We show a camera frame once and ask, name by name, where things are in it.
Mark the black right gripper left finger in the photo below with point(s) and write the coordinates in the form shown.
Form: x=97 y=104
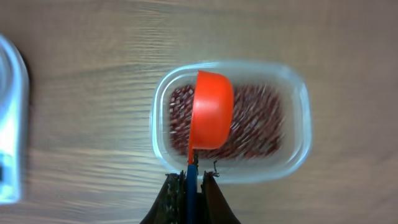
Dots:
x=169 y=205

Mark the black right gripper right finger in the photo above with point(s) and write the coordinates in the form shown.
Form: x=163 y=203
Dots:
x=212 y=205

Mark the orange scoop with blue handle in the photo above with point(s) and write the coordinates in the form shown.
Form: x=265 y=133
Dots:
x=210 y=123

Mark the white digital kitchen scale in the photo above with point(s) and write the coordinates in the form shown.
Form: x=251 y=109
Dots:
x=15 y=89

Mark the red beans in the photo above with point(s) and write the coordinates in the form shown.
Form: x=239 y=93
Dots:
x=255 y=131

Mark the clear plastic container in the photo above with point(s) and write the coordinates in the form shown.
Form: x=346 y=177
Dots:
x=296 y=127

